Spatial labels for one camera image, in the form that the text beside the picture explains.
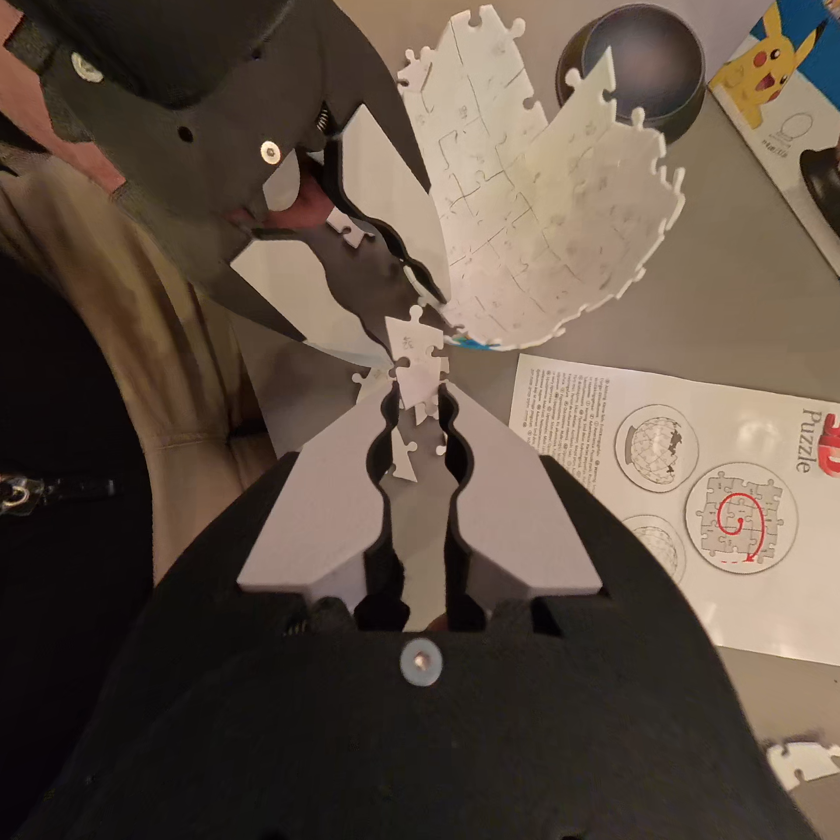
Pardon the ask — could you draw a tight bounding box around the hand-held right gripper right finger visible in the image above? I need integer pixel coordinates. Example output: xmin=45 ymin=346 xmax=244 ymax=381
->
xmin=437 ymin=384 xmax=605 ymax=630

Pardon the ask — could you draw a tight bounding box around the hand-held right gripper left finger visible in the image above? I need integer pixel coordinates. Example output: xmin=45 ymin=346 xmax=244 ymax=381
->
xmin=236 ymin=382 xmax=404 ymax=630

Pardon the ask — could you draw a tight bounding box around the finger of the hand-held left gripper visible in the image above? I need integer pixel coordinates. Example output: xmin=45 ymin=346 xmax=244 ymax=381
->
xmin=322 ymin=100 xmax=455 ymax=309
xmin=228 ymin=226 xmax=398 ymax=368

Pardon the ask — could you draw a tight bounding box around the partly built puzzle ball shell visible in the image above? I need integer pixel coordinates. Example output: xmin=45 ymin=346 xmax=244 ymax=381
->
xmin=397 ymin=5 xmax=686 ymax=353

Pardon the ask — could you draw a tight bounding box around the black puzzle ball stand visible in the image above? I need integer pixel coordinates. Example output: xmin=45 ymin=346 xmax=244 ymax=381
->
xmin=556 ymin=5 xmax=708 ymax=142

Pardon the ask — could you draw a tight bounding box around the blue puzzle box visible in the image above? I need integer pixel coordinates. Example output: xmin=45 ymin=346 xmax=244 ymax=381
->
xmin=709 ymin=0 xmax=840 ymax=277

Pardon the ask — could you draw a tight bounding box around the person's left hand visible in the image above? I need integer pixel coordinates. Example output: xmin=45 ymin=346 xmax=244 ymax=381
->
xmin=0 ymin=13 xmax=339 ymax=231

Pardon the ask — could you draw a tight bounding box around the white instruction leaflet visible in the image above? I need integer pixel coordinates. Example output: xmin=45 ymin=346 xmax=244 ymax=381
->
xmin=508 ymin=353 xmax=840 ymax=667

